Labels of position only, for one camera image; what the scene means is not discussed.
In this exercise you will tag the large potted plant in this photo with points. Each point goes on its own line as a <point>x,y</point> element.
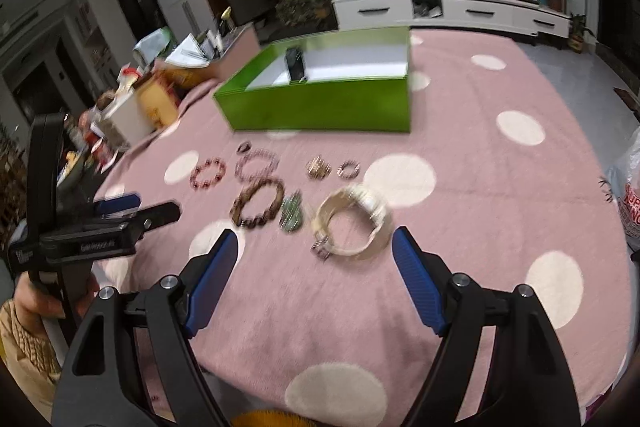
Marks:
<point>302,9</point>

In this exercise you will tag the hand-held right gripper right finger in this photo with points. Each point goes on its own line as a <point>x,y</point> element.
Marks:
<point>417,277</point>

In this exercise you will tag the green jade pendant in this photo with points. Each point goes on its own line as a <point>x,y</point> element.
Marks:
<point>291,214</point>

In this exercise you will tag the green white bag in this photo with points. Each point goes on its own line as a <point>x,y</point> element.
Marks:
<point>152,44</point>

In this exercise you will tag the white television cabinet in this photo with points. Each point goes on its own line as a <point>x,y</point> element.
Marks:
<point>480,9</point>

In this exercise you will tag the small potted plant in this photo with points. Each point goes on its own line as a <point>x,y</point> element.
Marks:
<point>580,34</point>

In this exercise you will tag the pink dotted mat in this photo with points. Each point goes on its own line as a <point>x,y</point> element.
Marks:
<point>450,207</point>

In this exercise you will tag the green box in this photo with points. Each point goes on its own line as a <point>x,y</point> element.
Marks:
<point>320,107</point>

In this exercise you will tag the black wristband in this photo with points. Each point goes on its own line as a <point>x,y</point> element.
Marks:
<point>295,64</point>

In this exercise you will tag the white plastic bag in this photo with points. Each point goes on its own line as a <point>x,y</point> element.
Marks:
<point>627,192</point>

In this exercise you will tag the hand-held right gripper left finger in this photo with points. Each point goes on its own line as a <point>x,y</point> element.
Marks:
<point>212,277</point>

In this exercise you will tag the person's left hand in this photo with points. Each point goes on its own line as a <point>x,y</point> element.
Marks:
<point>37,302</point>

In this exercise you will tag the person's left forearm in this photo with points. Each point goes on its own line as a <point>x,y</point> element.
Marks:
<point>22,357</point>

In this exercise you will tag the yellow jar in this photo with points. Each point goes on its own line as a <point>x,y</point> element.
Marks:
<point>155,99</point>

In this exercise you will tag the pink desk organizer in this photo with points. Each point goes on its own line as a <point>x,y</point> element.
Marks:
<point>235,47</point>

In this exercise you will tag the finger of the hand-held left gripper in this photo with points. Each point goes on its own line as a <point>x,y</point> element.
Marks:
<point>119,203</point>
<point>161,213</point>

